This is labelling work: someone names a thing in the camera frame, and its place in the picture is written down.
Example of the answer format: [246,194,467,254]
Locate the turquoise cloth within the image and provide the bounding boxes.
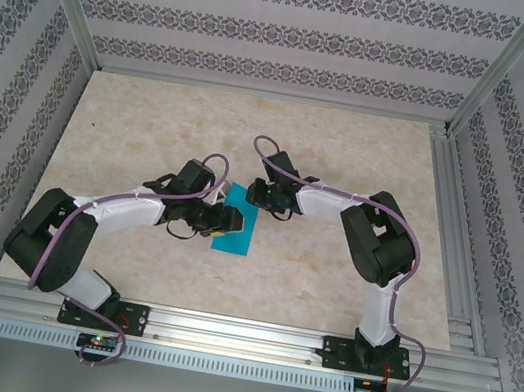
[209,179,265,259]

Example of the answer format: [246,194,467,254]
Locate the small controller circuit board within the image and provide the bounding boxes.
[352,377,390,392]
[76,331,121,353]

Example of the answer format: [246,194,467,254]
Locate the thin black cable loop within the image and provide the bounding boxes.
[161,218,200,242]
[265,206,294,223]

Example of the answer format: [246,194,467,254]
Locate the thin aluminium frame bar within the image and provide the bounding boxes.
[91,58,454,135]

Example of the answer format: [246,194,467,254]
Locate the long aluminium mounting rail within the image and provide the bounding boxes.
[0,272,511,392]

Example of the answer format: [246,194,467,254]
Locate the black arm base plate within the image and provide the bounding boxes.
[318,333,415,384]
[55,290,152,339]

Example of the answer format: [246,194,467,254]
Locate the slotted aluminium cable duct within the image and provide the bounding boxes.
[0,315,358,392]

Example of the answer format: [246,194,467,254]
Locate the aluminium side rail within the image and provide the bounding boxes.
[392,122,524,359]

